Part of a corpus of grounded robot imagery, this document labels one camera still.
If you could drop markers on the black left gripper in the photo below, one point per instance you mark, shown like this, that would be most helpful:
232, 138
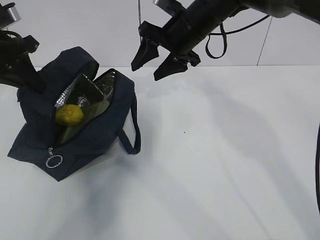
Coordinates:
16, 68

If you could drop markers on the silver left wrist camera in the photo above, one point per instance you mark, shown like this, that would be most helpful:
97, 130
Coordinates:
8, 15

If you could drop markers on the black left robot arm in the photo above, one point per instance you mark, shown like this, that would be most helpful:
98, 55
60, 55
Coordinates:
16, 67

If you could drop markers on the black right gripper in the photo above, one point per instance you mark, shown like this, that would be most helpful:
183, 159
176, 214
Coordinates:
177, 36

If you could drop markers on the green lid glass container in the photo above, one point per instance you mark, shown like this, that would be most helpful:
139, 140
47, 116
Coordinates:
90, 112

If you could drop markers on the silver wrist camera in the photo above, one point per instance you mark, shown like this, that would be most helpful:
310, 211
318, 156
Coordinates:
171, 7
8, 15

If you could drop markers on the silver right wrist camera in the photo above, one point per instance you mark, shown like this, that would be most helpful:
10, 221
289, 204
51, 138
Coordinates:
171, 7

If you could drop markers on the navy blue lunch bag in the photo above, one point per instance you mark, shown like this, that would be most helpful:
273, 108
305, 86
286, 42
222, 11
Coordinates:
72, 78

